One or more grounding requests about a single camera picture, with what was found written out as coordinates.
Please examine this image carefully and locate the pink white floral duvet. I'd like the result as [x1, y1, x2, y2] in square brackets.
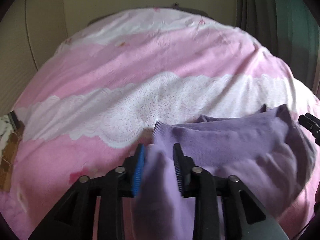
[1, 13, 319, 239]

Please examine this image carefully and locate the purple Paul Frank sweatshirt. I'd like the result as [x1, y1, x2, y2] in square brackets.
[132, 105, 317, 239]

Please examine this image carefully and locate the green curtain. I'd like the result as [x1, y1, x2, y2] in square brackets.
[236, 0, 319, 94]

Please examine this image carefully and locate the folded white clothes stack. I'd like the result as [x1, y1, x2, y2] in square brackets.
[1, 111, 20, 142]

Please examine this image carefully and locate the dark grey headboard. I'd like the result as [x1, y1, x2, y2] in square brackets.
[87, 3, 212, 27]

